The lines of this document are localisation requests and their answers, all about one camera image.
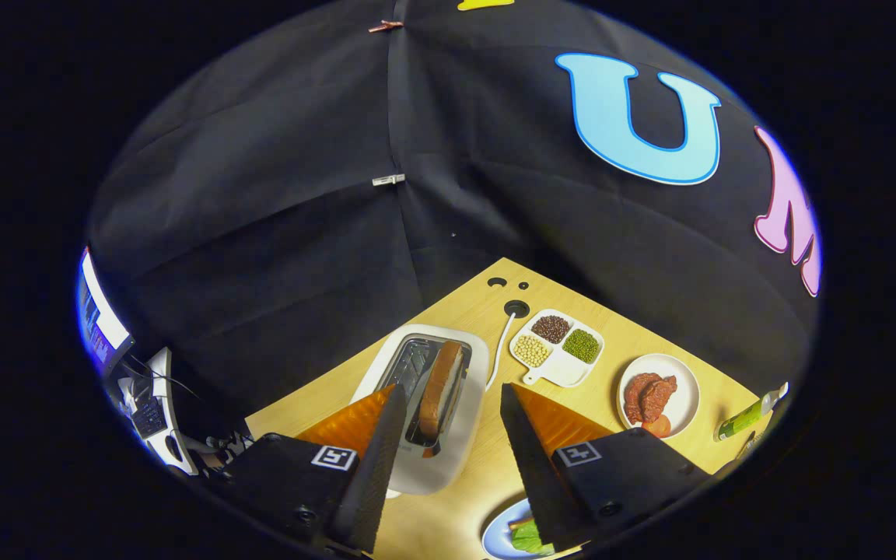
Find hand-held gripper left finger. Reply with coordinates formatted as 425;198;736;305
219;383;408;555

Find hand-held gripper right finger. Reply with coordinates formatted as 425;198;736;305
499;382;709;549

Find green lettuce leaf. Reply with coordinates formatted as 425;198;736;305
512;517;556;556

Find toasted bread slice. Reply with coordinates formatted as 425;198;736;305
418;340;466;440

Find blue plate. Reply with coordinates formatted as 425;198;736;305
481;498;565;560

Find white toaster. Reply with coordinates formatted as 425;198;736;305
350;324;490;497

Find divided white bean dish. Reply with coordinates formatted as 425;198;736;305
509;309;605;388

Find brown meat pieces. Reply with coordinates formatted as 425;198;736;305
624;373;678;425

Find round white meat plate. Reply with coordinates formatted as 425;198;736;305
617;354;701;439

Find green label drink bottle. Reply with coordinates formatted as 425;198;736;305
714;382;789;443

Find white keyboard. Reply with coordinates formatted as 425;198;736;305
117;348;200;475

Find black backdrop cloth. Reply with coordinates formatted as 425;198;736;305
86;0;822;436

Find computer monitor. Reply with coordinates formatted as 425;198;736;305
76;247;135;376

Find white toaster cable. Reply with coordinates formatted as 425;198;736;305
485;311;516;392

